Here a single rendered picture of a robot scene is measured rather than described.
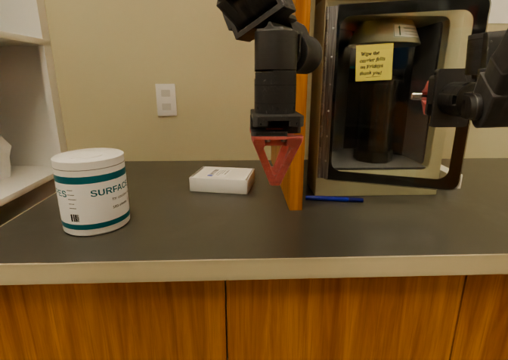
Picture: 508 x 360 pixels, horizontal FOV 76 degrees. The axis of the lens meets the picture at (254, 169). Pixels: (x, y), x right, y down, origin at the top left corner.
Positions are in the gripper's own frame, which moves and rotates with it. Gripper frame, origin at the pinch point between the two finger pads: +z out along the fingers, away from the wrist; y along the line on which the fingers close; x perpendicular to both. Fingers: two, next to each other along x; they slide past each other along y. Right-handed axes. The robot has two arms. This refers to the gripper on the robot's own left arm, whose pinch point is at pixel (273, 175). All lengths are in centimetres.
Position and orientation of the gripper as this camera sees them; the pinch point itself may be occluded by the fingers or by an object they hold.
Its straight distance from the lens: 48.0
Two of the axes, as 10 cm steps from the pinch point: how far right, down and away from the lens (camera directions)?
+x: -10.0, 0.1, -0.4
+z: 0.0, 9.6, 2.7
